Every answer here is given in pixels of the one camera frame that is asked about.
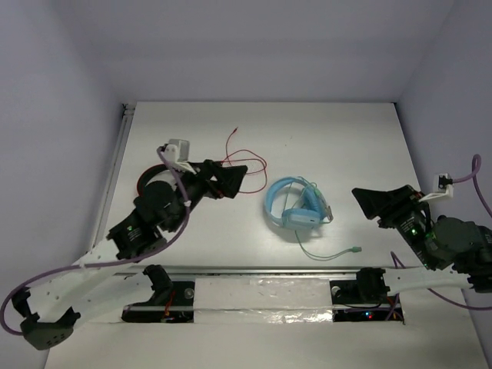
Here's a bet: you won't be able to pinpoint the red headphone cable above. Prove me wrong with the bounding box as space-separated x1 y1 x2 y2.
221 128 269 194

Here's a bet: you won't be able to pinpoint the red and black headphones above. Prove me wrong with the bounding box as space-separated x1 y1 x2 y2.
136 164 168 196

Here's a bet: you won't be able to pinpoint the aluminium rail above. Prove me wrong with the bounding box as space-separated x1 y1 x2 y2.
115 264 412 277

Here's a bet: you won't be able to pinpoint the light blue headphones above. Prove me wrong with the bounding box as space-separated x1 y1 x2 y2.
263 176 334 231

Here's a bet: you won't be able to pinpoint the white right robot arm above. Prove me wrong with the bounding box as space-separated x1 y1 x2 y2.
352 185 491 302

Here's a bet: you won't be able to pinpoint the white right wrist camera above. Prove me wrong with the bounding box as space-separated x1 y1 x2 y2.
420 173 454 202

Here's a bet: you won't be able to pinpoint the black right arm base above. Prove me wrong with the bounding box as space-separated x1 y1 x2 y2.
330 268 405 324

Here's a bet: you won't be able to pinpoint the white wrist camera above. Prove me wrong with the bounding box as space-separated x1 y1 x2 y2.
156 139 199 175
420 173 454 202

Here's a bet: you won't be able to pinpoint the green headphone cable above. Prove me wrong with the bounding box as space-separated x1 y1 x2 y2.
284 176 363 261

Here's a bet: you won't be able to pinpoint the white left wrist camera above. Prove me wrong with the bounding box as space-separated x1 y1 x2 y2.
156 139 199 175

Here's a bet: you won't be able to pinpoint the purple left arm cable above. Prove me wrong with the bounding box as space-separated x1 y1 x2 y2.
0 148 192 337

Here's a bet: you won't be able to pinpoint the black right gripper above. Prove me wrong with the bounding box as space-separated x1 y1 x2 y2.
352 182 436 269

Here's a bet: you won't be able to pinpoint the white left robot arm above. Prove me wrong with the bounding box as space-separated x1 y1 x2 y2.
6 160 248 351

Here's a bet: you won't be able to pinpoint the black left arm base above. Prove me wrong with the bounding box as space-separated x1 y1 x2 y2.
121 264 195 324

